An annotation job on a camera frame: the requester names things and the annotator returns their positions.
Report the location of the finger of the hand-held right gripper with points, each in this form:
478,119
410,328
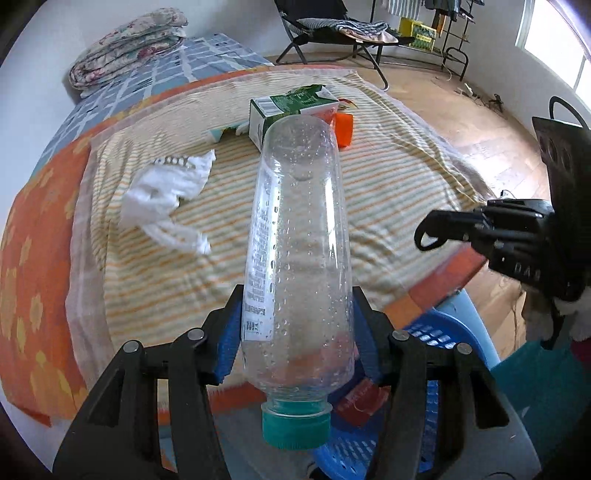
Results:
457,226

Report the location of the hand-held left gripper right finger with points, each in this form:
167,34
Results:
362,334

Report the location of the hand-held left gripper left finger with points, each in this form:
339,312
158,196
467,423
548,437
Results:
228,344

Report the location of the blue plastic basket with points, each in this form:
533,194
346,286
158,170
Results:
429,332

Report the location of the clear plastic bottle green cap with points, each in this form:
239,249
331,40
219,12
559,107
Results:
300,230

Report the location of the white wet wipe packet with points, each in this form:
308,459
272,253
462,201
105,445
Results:
226,133

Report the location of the person's right hand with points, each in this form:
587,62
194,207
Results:
535,318

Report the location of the red packet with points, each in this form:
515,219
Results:
362,404

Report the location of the yellow striped blanket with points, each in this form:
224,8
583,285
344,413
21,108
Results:
184,286

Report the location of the white power strip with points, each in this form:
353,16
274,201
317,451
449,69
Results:
469,90

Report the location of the orange plastic cup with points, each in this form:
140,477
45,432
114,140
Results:
344,131

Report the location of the small red white wrapper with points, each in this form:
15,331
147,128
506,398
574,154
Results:
347,104

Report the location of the crumpled white tissue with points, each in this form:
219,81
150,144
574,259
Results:
152,194

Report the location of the black drying rack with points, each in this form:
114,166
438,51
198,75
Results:
455,55

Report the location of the window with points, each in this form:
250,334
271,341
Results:
554,27

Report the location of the teal trousers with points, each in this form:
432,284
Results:
545,406

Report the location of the orange floral bedsheet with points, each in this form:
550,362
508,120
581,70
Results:
37,300

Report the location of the yellow and green box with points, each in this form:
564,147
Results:
418,33

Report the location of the green and white carton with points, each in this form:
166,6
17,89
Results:
277,108

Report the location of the striped hanging towel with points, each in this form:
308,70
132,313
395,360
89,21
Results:
401,7

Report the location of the striped cloth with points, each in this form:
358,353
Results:
323,25

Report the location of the black folding chair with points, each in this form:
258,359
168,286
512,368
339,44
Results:
318,7

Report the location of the blue checked bedsheet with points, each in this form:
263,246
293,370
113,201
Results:
138,87

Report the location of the folded floral quilt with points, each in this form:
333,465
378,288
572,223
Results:
129,46

